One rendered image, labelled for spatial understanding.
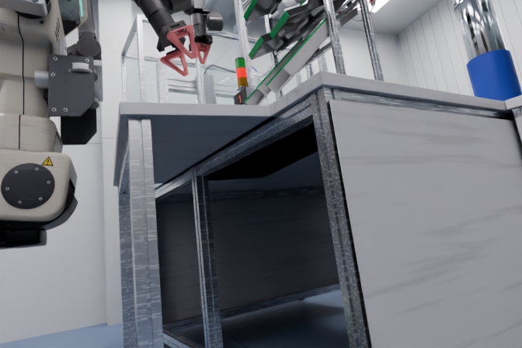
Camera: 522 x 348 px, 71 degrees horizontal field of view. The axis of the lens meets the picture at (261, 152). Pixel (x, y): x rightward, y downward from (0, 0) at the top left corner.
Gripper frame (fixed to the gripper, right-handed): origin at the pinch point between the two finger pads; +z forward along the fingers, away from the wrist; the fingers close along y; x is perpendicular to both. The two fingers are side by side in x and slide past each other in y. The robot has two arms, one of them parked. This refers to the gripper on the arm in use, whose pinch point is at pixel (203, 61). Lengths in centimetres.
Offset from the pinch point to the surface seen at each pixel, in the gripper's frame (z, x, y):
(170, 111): 39, 31, -47
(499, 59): 18, -94, -60
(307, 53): 17.3, -14.4, -44.0
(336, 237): 70, 7, -66
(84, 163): -14, 20, 234
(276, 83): 21.6, -10.9, -30.7
